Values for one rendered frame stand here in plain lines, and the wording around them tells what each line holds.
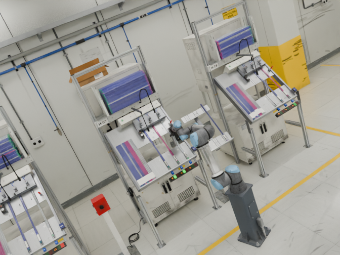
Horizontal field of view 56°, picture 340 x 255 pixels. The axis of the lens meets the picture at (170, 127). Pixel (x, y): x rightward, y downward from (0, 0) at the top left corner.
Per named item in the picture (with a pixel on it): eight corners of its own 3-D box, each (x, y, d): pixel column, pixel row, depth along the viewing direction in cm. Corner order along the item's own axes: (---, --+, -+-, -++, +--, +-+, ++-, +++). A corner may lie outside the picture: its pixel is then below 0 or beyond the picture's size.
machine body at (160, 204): (202, 198, 384) (185, 155, 362) (153, 230, 363) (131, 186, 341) (178, 179, 442) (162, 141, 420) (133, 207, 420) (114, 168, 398)
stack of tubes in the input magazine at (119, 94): (153, 93, 346) (144, 70, 336) (111, 114, 330) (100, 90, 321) (149, 92, 357) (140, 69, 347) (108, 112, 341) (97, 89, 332)
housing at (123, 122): (160, 111, 361) (161, 104, 348) (122, 131, 346) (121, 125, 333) (156, 106, 363) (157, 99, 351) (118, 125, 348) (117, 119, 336)
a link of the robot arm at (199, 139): (234, 183, 272) (205, 126, 268) (220, 193, 268) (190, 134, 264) (227, 182, 283) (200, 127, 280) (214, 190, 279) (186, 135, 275)
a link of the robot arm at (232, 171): (245, 178, 277) (241, 165, 273) (232, 186, 274) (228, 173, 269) (237, 173, 288) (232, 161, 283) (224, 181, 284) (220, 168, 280)
